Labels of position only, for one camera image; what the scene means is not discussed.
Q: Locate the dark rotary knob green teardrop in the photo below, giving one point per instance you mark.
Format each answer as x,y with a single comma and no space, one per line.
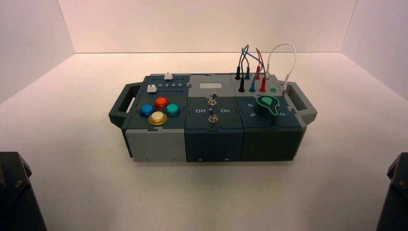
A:
266,111

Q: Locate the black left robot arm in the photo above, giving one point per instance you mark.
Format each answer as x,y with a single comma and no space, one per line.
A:
16,197

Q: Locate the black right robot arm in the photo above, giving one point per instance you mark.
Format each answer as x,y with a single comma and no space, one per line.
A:
396,197

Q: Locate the dark green grey task box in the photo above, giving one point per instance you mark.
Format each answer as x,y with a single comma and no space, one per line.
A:
213,143

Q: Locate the grey display window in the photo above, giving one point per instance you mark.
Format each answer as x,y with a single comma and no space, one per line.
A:
210,85

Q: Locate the teal push button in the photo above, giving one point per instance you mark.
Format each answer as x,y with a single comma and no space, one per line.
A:
172,110

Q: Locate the orange push button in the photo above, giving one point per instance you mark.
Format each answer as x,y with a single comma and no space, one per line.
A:
161,102

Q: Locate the yellow push button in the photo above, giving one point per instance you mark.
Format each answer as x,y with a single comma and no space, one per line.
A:
157,118

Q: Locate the white slider cap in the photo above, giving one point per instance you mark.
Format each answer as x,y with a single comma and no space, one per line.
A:
168,76
151,89

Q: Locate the blue push button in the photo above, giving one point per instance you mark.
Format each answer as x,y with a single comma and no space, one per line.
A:
147,110

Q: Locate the red banana plug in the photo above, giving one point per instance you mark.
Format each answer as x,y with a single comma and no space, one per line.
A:
263,85

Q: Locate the green banana socket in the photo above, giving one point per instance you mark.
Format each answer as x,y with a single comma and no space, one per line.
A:
272,90

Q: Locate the metal toggle switch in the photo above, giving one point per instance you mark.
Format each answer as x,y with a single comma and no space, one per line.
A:
213,118
212,100

